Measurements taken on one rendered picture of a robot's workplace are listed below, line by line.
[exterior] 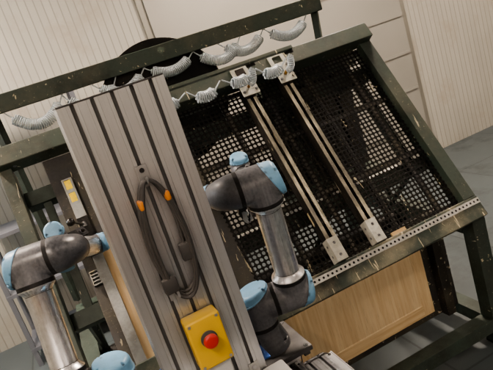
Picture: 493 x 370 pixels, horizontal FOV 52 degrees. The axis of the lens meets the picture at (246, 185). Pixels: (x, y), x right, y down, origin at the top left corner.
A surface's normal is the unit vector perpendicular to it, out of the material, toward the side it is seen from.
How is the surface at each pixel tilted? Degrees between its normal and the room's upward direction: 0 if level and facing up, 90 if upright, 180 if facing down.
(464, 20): 90
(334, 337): 90
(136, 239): 90
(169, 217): 90
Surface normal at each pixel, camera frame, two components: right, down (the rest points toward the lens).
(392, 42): 0.37, 0.12
